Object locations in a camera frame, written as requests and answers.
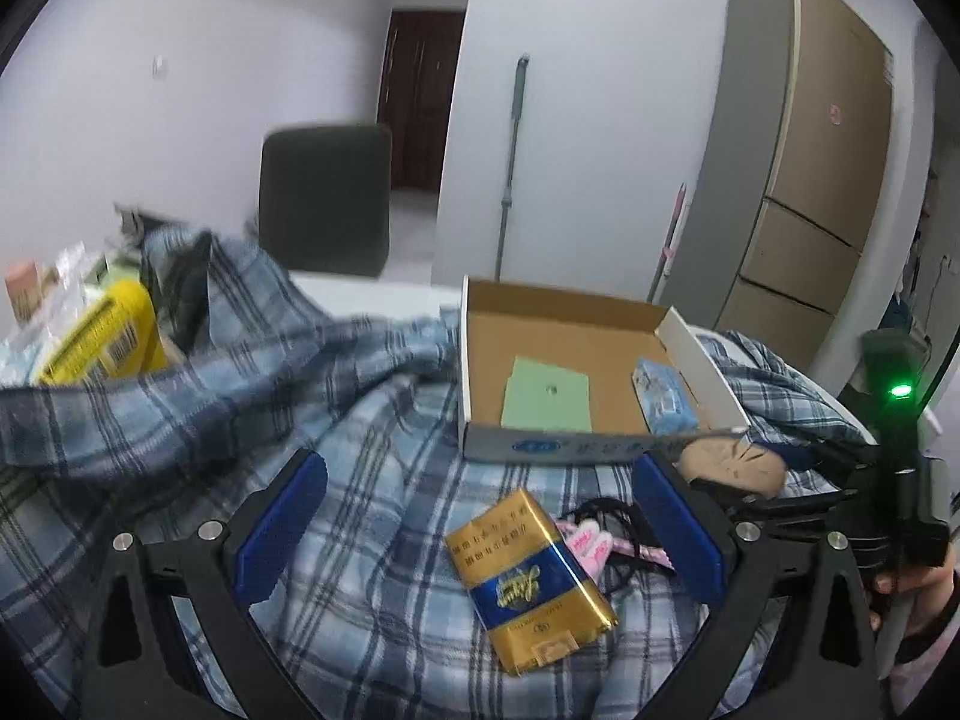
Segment beige round plush toy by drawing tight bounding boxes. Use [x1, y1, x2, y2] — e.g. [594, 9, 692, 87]
[677, 435, 788, 500]

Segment black cable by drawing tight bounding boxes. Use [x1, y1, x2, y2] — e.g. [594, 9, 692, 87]
[571, 496, 677, 595]

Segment dark green chair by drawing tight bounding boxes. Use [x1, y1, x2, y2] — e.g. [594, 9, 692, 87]
[257, 123, 393, 279]

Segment yellow snack packet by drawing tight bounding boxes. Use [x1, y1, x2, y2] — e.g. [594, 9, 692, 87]
[34, 279, 170, 388]

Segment beige refrigerator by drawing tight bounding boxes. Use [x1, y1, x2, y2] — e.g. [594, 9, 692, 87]
[658, 0, 898, 374]

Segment green paper card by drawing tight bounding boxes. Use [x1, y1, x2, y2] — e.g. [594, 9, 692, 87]
[499, 357, 593, 434]

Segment person's right forearm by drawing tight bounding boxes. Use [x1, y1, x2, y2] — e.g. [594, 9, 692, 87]
[889, 613, 960, 719]

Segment small pink box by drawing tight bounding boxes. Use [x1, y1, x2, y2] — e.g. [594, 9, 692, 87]
[4, 259, 59, 325]

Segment clear plastic packets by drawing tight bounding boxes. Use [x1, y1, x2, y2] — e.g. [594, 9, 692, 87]
[0, 242, 117, 392]

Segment gold and blue soft packet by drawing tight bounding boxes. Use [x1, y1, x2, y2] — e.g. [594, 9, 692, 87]
[444, 487, 620, 677]

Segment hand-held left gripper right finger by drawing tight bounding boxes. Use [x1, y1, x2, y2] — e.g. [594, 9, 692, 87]
[632, 454, 891, 720]

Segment dark brown door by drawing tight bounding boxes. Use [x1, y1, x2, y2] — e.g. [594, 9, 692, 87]
[375, 7, 467, 193]

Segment cardboard box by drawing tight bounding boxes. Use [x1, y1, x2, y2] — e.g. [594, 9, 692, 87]
[457, 276, 751, 464]

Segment person's right hand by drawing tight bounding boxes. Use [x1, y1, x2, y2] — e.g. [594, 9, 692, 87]
[866, 540, 960, 632]

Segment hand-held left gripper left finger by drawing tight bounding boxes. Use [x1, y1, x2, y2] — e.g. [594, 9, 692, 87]
[79, 448, 329, 720]

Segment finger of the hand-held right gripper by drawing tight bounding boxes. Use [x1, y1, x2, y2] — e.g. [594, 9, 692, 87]
[690, 478, 856, 533]
[739, 433, 882, 475]

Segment pink handled broom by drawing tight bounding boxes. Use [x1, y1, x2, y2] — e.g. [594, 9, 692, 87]
[646, 181, 688, 302]

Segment blue tissue packet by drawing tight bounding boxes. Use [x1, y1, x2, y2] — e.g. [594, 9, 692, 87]
[631, 357, 702, 436]

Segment grey mop pole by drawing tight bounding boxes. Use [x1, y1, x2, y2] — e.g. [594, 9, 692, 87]
[491, 54, 533, 283]

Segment pink and white hair accessory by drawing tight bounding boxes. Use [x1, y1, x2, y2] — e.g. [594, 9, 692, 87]
[556, 519, 674, 580]

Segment blue plaid cloth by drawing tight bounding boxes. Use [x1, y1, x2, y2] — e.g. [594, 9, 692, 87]
[0, 227, 880, 720]

